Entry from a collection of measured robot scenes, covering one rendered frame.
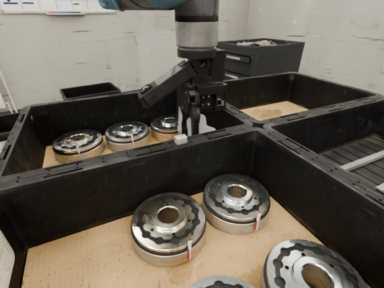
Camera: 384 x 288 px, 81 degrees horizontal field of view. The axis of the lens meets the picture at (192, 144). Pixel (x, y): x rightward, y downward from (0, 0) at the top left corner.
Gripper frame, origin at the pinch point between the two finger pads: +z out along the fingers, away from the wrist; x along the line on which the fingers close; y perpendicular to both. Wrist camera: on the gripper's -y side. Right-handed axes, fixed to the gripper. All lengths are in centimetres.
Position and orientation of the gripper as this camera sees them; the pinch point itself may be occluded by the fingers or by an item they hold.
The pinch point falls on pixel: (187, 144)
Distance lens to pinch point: 50.6
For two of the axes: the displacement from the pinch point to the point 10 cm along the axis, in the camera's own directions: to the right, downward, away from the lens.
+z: 0.0, 8.7, 5.0
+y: 9.3, -1.8, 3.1
